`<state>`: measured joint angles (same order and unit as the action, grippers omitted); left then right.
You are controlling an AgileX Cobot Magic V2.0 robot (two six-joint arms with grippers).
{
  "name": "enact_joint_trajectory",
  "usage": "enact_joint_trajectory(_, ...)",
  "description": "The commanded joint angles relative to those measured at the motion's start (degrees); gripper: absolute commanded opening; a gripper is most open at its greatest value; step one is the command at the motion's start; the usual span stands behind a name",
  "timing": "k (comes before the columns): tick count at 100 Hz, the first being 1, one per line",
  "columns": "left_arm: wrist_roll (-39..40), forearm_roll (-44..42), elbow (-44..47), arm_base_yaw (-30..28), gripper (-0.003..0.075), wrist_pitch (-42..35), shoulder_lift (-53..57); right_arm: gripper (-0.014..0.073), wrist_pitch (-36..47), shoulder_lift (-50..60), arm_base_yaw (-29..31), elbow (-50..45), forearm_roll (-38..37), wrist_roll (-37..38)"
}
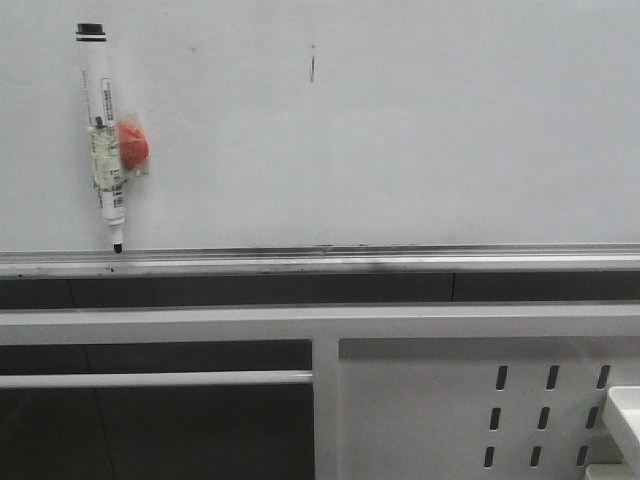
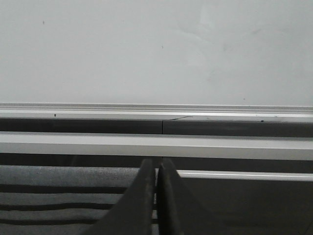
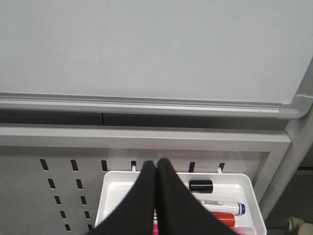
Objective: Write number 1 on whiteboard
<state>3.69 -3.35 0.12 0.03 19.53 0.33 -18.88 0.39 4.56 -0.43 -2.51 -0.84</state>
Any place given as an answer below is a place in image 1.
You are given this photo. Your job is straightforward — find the red round magnet taped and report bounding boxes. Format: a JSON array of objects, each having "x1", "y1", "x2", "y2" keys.
[{"x1": 118, "y1": 113, "x2": 151, "y2": 176}]

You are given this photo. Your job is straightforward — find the white whiteboard marker pen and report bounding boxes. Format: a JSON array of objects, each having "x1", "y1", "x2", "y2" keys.
[{"x1": 75, "y1": 22, "x2": 126, "y2": 254}]

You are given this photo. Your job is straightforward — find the white whiteboard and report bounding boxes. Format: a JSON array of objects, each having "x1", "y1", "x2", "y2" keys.
[{"x1": 1, "y1": 1, "x2": 639, "y2": 252}]

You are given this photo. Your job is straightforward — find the white perforated metal panel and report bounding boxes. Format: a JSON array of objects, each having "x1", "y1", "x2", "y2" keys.
[{"x1": 338, "y1": 337, "x2": 639, "y2": 479}]

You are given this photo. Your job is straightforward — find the white plastic bin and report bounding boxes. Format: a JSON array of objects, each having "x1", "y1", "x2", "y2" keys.
[{"x1": 584, "y1": 386, "x2": 639, "y2": 479}]

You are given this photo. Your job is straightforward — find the white metal shelf frame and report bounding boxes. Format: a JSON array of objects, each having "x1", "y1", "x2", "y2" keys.
[{"x1": 1, "y1": 304, "x2": 639, "y2": 479}]

